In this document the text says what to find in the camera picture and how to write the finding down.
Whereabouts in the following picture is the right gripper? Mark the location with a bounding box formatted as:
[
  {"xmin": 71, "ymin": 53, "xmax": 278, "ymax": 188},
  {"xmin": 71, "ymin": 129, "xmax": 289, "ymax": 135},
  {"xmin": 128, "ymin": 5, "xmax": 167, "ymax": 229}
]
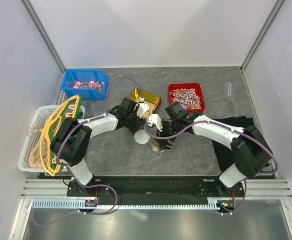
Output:
[{"xmin": 154, "ymin": 118, "xmax": 181, "ymax": 150}]

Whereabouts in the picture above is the white round liner disc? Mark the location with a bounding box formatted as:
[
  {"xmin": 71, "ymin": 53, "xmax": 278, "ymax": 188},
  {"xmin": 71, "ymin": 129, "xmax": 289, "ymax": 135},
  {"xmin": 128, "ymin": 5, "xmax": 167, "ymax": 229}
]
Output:
[{"xmin": 134, "ymin": 130, "xmax": 150, "ymax": 145}]

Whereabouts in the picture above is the round wooden jar lid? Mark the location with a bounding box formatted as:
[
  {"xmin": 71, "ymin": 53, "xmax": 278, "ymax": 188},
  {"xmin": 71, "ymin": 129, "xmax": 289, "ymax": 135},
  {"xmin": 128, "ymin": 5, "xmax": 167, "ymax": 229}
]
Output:
[{"xmin": 150, "ymin": 138, "xmax": 160, "ymax": 149}]

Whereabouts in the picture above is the gold tin of star candies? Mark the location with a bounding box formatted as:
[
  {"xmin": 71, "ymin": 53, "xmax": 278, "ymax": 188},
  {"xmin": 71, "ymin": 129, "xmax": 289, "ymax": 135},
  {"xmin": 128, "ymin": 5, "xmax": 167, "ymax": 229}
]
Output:
[{"xmin": 129, "ymin": 88, "xmax": 161, "ymax": 119}]

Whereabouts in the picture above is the blue plastic bin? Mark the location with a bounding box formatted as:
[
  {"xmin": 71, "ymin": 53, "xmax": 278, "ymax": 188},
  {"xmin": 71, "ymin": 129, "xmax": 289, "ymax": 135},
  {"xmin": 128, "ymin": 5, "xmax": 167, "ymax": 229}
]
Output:
[{"xmin": 60, "ymin": 68, "xmax": 109, "ymax": 101}]

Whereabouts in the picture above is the clear glass jar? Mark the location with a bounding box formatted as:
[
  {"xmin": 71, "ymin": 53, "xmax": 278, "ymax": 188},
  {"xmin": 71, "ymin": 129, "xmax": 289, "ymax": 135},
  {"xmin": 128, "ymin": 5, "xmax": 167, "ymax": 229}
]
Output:
[{"xmin": 152, "ymin": 147, "xmax": 164, "ymax": 154}]

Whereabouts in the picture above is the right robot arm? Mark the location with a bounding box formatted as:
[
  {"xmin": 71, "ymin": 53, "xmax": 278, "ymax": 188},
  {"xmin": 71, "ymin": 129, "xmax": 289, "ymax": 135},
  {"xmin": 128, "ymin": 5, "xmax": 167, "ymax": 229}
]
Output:
[{"xmin": 147, "ymin": 102, "xmax": 273, "ymax": 197}]

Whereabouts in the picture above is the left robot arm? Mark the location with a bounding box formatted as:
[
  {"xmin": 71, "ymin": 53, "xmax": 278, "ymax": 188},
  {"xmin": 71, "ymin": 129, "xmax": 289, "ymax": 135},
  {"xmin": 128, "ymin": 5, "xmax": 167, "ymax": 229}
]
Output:
[{"xmin": 50, "ymin": 97, "xmax": 150, "ymax": 197}]

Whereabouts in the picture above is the red tray of lollipops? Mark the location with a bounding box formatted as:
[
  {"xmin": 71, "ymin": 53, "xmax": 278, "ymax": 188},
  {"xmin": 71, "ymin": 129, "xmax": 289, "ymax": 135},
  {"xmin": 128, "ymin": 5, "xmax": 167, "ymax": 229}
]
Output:
[{"xmin": 168, "ymin": 82, "xmax": 205, "ymax": 113}]

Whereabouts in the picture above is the white plastic basket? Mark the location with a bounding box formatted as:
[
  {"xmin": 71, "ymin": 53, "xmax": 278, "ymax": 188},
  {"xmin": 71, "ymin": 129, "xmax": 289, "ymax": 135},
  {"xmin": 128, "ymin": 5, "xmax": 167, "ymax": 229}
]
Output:
[{"xmin": 18, "ymin": 104, "xmax": 86, "ymax": 173}]

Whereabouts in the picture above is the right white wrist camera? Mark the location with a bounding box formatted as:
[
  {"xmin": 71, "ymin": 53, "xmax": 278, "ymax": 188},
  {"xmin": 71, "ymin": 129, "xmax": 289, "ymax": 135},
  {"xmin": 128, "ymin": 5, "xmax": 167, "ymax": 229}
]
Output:
[{"xmin": 147, "ymin": 114, "xmax": 163, "ymax": 132}]

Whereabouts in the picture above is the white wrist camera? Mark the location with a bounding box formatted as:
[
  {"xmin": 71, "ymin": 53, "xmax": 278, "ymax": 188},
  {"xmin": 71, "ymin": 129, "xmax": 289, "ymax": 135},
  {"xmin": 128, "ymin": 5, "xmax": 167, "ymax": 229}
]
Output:
[
  {"xmin": 147, "ymin": 114, "xmax": 163, "ymax": 132},
  {"xmin": 136, "ymin": 102, "xmax": 151, "ymax": 119}
]

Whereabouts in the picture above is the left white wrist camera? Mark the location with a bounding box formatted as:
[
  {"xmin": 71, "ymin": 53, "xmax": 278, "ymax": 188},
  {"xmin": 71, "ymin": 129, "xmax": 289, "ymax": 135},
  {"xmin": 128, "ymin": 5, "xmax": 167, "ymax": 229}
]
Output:
[{"xmin": 136, "ymin": 102, "xmax": 151, "ymax": 119}]

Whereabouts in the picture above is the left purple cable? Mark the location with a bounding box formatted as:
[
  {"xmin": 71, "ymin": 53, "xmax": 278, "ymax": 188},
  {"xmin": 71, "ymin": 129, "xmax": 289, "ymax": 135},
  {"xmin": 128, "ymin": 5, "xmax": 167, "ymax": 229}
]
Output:
[{"xmin": 57, "ymin": 76, "xmax": 144, "ymax": 181}]

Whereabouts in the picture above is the yellow green wire hanger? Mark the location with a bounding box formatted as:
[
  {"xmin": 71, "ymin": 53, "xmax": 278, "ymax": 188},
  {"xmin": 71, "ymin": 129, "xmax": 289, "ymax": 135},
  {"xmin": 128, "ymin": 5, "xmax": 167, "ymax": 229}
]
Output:
[{"xmin": 39, "ymin": 95, "xmax": 82, "ymax": 177}]

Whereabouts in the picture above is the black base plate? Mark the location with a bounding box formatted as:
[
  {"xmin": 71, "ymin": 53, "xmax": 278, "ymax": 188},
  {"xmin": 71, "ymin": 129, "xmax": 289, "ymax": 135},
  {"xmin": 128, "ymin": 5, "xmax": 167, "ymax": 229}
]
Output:
[{"xmin": 67, "ymin": 176, "xmax": 244, "ymax": 207}]

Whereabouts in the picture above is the slotted cable duct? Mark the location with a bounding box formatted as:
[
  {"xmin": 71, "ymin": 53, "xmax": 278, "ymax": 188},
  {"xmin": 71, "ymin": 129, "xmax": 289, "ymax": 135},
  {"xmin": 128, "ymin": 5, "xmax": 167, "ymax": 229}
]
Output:
[{"xmin": 32, "ymin": 197, "xmax": 221, "ymax": 210}]

